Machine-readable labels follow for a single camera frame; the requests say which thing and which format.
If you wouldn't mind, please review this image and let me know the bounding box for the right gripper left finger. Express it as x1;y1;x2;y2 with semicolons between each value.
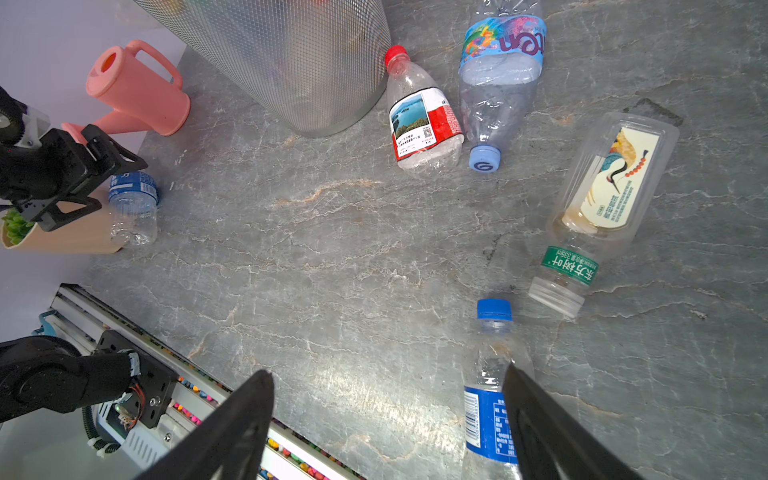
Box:
138;370;275;479

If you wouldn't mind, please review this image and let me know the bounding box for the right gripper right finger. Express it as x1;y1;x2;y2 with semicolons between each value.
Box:
502;364;641;480

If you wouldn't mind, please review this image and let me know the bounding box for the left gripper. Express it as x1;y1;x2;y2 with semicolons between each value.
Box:
1;124;148;232

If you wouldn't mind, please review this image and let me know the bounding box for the Pocari Sweat bottle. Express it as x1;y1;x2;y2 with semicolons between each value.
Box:
108;171;159;247

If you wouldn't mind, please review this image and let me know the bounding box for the small blue-cap water bottle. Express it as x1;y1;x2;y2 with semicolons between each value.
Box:
461;299;533;479

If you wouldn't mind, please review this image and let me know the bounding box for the red white label bottle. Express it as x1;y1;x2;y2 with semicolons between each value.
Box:
385;45;464;172

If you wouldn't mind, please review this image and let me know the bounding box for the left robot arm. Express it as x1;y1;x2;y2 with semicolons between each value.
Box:
1;91;147;232

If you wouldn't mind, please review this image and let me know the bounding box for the grey mesh trash bin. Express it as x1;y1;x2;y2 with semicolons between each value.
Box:
139;0;391;137

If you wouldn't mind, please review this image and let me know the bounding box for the bowl of green plant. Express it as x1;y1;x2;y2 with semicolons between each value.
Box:
1;188;122;254

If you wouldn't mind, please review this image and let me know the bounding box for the pink watering can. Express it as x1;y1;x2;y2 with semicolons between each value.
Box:
86;40;191;136

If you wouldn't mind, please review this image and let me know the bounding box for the cream label green-band bottle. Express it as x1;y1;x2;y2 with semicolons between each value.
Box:
528;112;679;319

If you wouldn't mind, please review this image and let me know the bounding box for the colourful label blue-cap bottle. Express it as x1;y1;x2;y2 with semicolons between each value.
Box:
458;1;547;173

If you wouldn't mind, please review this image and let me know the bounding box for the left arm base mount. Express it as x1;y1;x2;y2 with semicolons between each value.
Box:
1;330;178;456

